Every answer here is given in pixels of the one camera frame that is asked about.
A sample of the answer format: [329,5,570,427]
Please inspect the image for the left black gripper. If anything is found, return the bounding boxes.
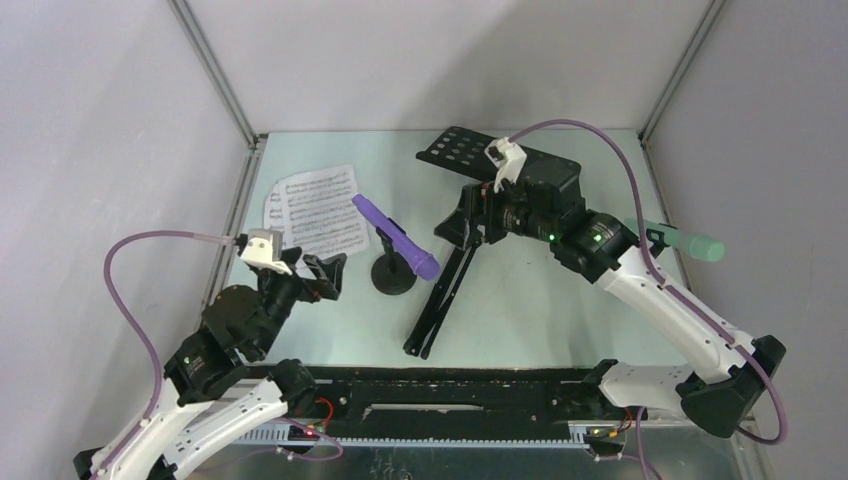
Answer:
[253,246,347,356]

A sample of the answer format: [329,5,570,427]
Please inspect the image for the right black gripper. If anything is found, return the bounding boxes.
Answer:
[433,173,556,253]

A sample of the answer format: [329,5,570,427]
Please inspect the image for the white sheet music page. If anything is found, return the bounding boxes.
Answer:
[281,164,370,259]
[262,179,291,233]

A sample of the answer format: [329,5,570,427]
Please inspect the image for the black music stand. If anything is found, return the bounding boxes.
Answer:
[403,126,582,359]

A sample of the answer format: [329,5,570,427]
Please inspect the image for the black round microphone stand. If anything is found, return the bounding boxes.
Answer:
[370,229,417,296]

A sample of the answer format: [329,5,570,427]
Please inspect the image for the purple toy microphone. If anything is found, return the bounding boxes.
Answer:
[352,194,441,281]

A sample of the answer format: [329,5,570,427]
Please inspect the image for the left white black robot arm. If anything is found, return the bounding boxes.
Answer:
[73,247,347,479]

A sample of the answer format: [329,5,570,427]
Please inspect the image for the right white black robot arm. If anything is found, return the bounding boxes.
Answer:
[434,179,786,438]

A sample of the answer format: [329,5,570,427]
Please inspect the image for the green toy microphone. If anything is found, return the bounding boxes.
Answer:
[644,220,725,262]

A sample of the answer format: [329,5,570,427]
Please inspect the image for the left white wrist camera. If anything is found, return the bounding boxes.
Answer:
[238,229,293,275]

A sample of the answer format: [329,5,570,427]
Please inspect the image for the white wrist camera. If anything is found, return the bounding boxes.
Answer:
[485,137,527,193]
[238,229,293,275]

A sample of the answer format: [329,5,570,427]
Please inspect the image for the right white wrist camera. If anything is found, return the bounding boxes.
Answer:
[485,137,527,193]

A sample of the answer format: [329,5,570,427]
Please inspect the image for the aluminium frame rail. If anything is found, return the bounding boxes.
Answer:
[165,0,266,359]

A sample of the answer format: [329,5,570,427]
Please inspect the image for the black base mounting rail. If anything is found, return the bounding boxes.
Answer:
[254,362,647,458]

